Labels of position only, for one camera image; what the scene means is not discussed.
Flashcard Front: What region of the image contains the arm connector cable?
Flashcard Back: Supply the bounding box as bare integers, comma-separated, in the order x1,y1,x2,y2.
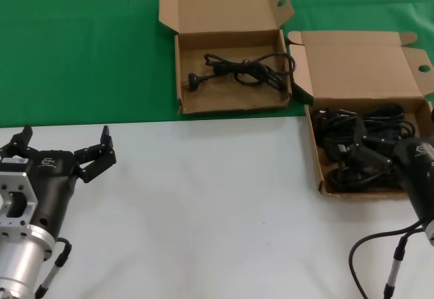
35,237,74,298
383,236,410,299

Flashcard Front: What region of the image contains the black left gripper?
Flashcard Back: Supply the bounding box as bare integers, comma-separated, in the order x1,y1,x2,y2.
0,125,118,239

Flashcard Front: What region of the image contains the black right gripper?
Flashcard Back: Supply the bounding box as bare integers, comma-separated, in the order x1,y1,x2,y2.
351,107,434,228

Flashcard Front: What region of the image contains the black adapter with white label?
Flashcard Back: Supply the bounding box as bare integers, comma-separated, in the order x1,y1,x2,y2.
334,144,354,158

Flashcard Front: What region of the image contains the right arm connector cable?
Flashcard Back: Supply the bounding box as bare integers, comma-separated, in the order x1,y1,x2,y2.
383,236,410,299

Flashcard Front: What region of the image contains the silver left camera bracket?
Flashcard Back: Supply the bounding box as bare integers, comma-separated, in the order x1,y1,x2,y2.
0,172,39,228

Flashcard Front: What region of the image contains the left arm connector cable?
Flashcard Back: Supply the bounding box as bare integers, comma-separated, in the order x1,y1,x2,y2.
35,237,74,298

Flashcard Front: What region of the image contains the green table cloth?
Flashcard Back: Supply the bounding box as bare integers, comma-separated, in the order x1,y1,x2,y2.
0,0,434,129

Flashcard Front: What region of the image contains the black power cable with plug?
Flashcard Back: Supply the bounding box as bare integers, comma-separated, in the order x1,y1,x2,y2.
187,52,297,94

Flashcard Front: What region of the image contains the open cardboard box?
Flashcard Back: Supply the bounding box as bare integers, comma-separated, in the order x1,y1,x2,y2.
158,0,296,115
287,30,434,197

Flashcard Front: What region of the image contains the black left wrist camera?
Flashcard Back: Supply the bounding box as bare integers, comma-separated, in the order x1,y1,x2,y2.
0,156,33,174

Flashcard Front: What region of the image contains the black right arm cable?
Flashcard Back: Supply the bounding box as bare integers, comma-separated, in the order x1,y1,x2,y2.
349,223,428,299

